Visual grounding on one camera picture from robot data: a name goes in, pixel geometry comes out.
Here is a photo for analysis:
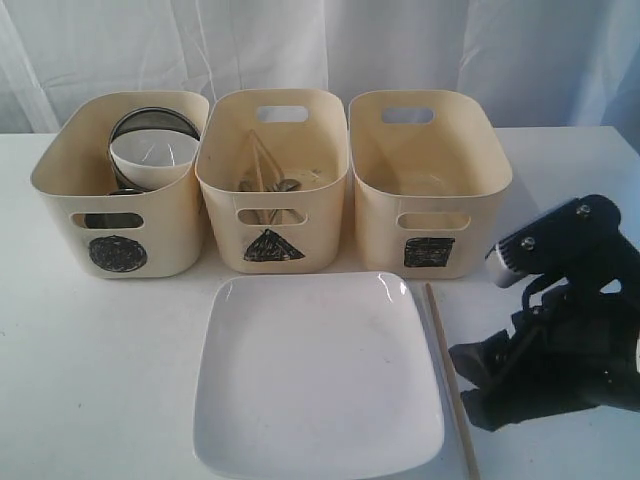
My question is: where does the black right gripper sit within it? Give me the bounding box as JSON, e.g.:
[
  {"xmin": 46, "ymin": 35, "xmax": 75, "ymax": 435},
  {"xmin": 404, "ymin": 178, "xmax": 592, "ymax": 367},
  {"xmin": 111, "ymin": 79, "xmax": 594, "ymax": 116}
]
[{"xmin": 448, "ymin": 289, "xmax": 639, "ymax": 431}]

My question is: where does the wooden chopstick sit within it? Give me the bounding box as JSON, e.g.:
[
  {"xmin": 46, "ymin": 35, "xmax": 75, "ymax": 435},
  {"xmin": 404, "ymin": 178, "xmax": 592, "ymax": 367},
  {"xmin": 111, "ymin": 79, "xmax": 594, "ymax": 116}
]
[
  {"xmin": 424, "ymin": 282, "xmax": 481, "ymax": 480},
  {"xmin": 248, "ymin": 130, "xmax": 283, "ymax": 193}
]

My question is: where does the white square plate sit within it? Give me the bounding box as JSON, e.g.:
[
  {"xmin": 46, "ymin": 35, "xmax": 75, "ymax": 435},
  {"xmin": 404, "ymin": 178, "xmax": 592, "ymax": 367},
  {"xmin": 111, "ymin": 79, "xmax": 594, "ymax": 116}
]
[{"xmin": 192, "ymin": 272, "xmax": 445, "ymax": 479}]

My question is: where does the steel knife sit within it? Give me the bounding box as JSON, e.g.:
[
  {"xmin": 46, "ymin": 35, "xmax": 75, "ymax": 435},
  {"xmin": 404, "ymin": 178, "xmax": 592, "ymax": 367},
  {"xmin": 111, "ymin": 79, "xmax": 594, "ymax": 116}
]
[{"xmin": 238, "ymin": 172, "xmax": 264, "ymax": 225}]

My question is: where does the small steel fork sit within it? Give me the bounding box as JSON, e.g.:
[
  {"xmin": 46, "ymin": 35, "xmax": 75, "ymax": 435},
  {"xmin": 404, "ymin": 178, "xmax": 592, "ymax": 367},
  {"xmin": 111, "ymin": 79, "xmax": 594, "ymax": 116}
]
[{"xmin": 264, "ymin": 152, "xmax": 301, "ymax": 225}]

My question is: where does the small white bowl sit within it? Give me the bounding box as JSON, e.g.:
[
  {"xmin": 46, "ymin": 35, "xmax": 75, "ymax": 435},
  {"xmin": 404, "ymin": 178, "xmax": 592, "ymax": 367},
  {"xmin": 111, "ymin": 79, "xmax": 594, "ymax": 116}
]
[{"xmin": 109, "ymin": 129, "xmax": 199, "ymax": 190}]

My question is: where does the steel mug with wire handle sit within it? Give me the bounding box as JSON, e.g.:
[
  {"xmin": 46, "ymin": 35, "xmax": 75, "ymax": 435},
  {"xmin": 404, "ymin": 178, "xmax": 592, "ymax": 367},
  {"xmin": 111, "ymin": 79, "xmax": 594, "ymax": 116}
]
[{"xmin": 84, "ymin": 212, "xmax": 144, "ymax": 229}]

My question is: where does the stainless steel bowl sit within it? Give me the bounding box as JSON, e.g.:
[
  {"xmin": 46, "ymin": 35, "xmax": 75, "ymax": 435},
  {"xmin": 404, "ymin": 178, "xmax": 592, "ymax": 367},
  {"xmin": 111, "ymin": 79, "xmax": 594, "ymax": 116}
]
[{"xmin": 108, "ymin": 106, "xmax": 200, "ymax": 192}]

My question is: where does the steel spoon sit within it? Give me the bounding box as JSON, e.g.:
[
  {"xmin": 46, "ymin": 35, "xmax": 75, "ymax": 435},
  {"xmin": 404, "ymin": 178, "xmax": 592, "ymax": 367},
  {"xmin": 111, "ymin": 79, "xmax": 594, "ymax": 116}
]
[{"xmin": 278, "ymin": 178, "xmax": 301, "ymax": 192}]

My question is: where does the cream bin with square mark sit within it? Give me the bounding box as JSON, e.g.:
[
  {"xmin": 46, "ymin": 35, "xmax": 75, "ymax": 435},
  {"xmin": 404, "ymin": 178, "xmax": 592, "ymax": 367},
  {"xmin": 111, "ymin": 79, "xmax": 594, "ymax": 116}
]
[{"xmin": 349, "ymin": 90, "xmax": 513, "ymax": 279}]

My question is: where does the cream bin with triangle mark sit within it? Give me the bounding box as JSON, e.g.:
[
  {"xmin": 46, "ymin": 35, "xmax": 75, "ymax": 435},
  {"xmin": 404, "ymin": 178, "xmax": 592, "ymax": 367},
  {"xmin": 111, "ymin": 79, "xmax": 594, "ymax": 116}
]
[{"xmin": 195, "ymin": 89, "xmax": 349, "ymax": 274}]

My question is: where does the white curtain backdrop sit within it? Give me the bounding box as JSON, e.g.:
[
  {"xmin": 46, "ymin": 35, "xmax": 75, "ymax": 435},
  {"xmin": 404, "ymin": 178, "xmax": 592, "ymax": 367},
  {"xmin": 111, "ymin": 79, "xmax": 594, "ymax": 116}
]
[{"xmin": 1, "ymin": 0, "xmax": 639, "ymax": 146}]

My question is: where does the cream bin with circle mark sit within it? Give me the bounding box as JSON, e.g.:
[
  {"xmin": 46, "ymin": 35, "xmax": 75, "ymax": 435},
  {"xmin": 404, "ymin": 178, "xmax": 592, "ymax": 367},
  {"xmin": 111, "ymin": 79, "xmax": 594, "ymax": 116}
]
[{"xmin": 31, "ymin": 91, "xmax": 209, "ymax": 279}]

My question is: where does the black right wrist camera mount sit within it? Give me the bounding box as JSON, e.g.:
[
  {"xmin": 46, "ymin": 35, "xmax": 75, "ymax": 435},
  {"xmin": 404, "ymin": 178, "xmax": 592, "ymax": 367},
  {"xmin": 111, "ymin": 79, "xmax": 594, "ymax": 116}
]
[{"xmin": 485, "ymin": 194, "xmax": 639, "ymax": 300}]

